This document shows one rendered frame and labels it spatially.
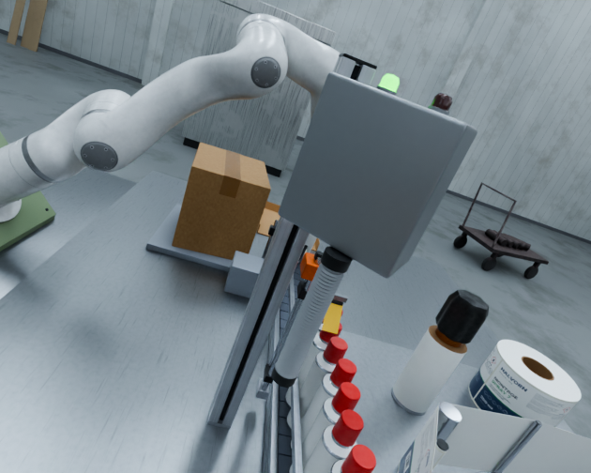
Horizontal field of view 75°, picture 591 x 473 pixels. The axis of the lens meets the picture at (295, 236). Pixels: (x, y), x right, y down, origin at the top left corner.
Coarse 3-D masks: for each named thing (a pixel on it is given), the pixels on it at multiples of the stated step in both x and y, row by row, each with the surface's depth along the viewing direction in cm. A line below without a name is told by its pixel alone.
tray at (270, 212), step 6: (270, 204) 183; (264, 210) 180; (270, 210) 183; (276, 210) 184; (264, 216) 174; (270, 216) 177; (276, 216) 179; (264, 222) 167; (270, 222) 170; (258, 228) 156; (264, 228) 162; (264, 234) 157; (318, 240) 161; (318, 246) 160
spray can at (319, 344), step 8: (320, 336) 71; (328, 336) 70; (336, 336) 70; (312, 344) 71; (320, 344) 70; (312, 352) 71; (304, 360) 73; (312, 360) 71; (304, 368) 73; (304, 376) 73; (288, 392) 77; (288, 400) 76
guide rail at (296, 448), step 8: (288, 288) 103; (296, 384) 71; (296, 392) 69; (296, 400) 68; (296, 408) 66; (296, 416) 65; (296, 424) 63; (296, 432) 62; (296, 440) 60; (296, 448) 59; (296, 456) 58; (296, 464) 57; (296, 472) 56
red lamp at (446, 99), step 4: (436, 96) 45; (440, 96) 45; (444, 96) 45; (448, 96) 45; (432, 100) 46; (436, 100) 45; (440, 100) 45; (444, 100) 44; (448, 100) 45; (432, 104) 45; (436, 104) 45; (440, 104) 45; (444, 104) 45; (448, 104) 45; (432, 108) 45; (436, 108) 45; (440, 108) 45; (444, 108) 45; (448, 108) 45; (440, 112) 45; (444, 112) 45; (448, 112) 45
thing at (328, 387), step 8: (344, 360) 62; (336, 368) 61; (344, 368) 60; (352, 368) 61; (328, 376) 63; (336, 376) 61; (344, 376) 60; (352, 376) 60; (320, 384) 63; (328, 384) 62; (336, 384) 61; (320, 392) 63; (328, 392) 61; (312, 400) 64; (320, 400) 62; (312, 408) 64; (320, 408) 62; (304, 416) 66; (312, 416) 64; (304, 424) 65; (304, 432) 65
